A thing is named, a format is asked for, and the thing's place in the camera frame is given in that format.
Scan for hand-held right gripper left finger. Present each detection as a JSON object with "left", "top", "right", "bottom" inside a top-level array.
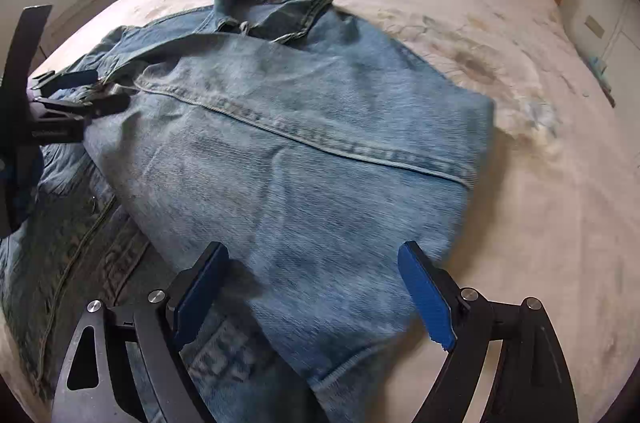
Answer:
[{"left": 50, "top": 241, "right": 231, "bottom": 423}]

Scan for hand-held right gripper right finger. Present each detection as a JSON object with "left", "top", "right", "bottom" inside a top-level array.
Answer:
[{"left": 397, "top": 240, "right": 581, "bottom": 423}]

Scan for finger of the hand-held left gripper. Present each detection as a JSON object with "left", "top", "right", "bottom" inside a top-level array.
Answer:
[
  {"left": 30, "top": 70, "right": 98, "bottom": 96},
  {"left": 34, "top": 93, "right": 131, "bottom": 119}
]

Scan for blue denim jeans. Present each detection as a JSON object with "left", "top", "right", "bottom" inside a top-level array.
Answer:
[{"left": 0, "top": 0, "right": 496, "bottom": 423}]

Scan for floral bedspread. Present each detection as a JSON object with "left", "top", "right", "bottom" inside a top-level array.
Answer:
[{"left": 0, "top": 0, "right": 621, "bottom": 423}]

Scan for white cabinet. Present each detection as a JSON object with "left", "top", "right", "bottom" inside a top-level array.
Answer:
[{"left": 600, "top": 0, "right": 640, "bottom": 94}]

